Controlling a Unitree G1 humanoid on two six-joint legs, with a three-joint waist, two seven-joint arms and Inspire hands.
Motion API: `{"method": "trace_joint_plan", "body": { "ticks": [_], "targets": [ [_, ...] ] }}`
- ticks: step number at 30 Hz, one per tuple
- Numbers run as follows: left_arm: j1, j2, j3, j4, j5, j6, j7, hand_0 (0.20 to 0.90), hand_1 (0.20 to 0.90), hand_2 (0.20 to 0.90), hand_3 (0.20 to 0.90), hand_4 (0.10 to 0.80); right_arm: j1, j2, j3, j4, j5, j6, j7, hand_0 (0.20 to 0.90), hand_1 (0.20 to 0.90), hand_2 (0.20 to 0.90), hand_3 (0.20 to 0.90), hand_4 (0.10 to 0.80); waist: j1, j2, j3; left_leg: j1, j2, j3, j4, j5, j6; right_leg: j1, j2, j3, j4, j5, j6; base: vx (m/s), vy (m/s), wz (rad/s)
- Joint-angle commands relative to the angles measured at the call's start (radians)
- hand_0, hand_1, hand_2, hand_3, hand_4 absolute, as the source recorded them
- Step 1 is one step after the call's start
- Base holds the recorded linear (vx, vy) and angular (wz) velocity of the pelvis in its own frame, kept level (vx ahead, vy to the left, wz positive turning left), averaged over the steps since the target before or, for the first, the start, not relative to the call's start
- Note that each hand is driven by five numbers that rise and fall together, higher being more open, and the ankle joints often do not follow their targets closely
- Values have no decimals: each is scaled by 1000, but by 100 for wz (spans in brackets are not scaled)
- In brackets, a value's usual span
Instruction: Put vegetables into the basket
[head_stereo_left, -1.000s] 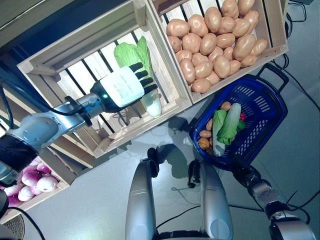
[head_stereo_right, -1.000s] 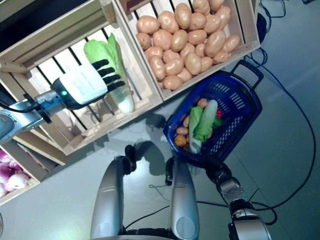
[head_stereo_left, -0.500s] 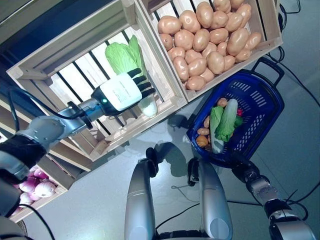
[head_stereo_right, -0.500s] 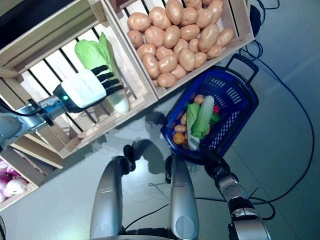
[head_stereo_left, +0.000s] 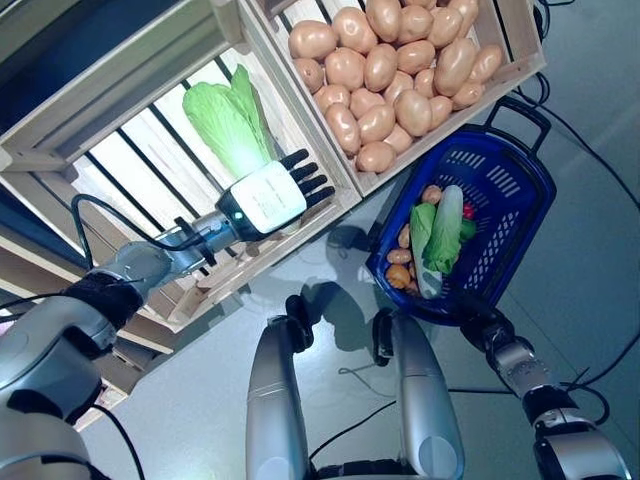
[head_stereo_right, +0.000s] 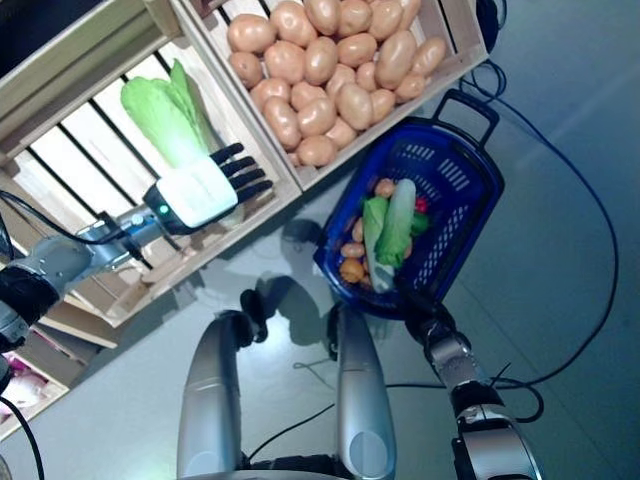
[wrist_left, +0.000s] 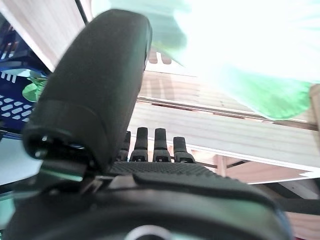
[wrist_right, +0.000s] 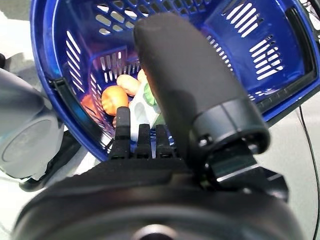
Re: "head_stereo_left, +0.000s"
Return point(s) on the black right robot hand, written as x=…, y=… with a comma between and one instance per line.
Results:
x=487, y=330

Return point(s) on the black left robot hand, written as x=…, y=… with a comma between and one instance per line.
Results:
x=270, y=200

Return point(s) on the napa cabbage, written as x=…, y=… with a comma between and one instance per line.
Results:
x=419, y=235
x=445, y=225
x=225, y=120

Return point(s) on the blue plastic shopping basket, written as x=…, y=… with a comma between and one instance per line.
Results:
x=530, y=170

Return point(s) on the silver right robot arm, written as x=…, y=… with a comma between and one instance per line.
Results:
x=520, y=370

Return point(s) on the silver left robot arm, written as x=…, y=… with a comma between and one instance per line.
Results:
x=140, y=265

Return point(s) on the black right robot foot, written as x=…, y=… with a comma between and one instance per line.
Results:
x=384, y=335

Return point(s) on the black robot foot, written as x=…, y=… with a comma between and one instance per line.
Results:
x=299, y=325
x=384, y=335

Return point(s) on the small orange fruit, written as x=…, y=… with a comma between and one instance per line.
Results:
x=398, y=275

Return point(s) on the red bell pepper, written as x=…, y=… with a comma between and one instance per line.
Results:
x=468, y=212

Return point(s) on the black left robot foot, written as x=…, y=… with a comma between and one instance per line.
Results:
x=299, y=325

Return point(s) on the wooden cabbage crate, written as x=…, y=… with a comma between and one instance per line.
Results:
x=145, y=150

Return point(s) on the wooden display shelf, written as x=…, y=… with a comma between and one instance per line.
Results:
x=150, y=340

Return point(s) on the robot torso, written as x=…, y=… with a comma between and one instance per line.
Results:
x=360, y=472

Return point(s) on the wooden potato crate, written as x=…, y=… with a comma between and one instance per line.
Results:
x=525, y=50

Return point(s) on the black round object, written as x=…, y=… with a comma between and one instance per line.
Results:
x=538, y=20

